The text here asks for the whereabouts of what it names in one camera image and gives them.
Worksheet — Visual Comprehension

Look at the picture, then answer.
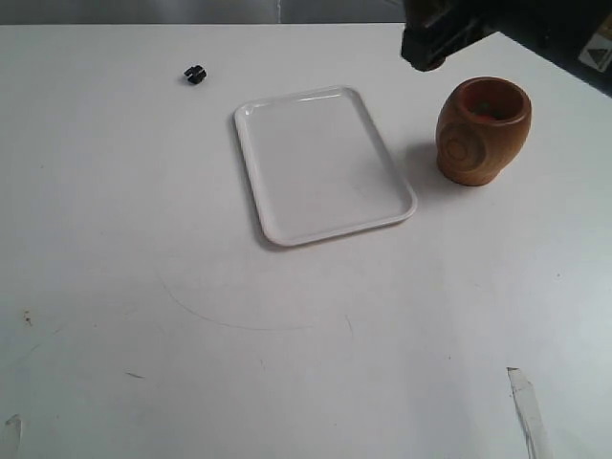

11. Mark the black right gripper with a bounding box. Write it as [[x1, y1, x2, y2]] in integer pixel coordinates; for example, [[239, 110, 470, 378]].
[[401, 0, 505, 72]]

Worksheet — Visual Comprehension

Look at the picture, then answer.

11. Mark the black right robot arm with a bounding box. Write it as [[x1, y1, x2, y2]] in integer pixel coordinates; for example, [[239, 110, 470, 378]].
[[401, 0, 611, 96]]

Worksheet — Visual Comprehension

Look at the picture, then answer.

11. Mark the small green object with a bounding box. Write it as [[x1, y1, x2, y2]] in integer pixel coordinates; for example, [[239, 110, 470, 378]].
[[470, 101, 498, 120]]

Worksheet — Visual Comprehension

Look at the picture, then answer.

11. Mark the wooden mortar cup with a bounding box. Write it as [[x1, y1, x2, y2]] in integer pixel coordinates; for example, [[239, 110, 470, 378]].
[[435, 76, 532, 186]]

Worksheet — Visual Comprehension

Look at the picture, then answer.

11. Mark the white rectangular plastic tray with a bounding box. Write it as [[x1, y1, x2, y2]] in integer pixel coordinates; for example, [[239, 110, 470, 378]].
[[233, 86, 418, 248]]

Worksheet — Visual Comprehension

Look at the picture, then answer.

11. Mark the small black plastic clip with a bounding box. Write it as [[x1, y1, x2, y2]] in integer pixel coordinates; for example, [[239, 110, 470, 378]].
[[184, 65, 208, 85]]

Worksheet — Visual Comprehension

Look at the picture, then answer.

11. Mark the clear tape strip right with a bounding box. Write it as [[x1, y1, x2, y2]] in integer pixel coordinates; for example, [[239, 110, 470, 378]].
[[507, 367, 554, 459]]

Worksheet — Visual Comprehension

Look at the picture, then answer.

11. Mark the clear tape strip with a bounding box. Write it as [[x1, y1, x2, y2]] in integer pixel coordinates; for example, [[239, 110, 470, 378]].
[[1, 414, 23, 458], [507, 367, 554, 459]]

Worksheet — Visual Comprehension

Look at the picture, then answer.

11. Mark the clear tape strip left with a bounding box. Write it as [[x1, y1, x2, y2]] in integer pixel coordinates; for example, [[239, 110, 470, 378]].
[[1, 414, 23, 458]]

